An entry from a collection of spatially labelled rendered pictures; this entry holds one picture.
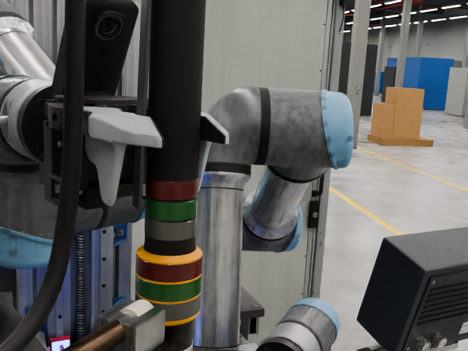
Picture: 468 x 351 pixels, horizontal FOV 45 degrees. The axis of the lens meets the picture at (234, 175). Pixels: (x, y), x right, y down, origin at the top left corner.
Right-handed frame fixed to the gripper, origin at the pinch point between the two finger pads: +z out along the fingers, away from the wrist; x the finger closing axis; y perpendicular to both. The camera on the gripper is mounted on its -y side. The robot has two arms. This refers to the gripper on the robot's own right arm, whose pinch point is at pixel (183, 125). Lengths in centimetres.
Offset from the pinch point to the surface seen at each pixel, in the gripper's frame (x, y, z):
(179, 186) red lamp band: 0.1, 3.8, 0.0
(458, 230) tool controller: -81, 25, -26
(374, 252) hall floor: -375, 149, -263
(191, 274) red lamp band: -0.7, 9.4, 0.5
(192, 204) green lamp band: -0.9, 5.0, -0.1
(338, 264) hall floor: -323, 149, -257
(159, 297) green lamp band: 1.2, 10.8, -0.2
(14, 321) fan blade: 7.8, 13.8, -7.7
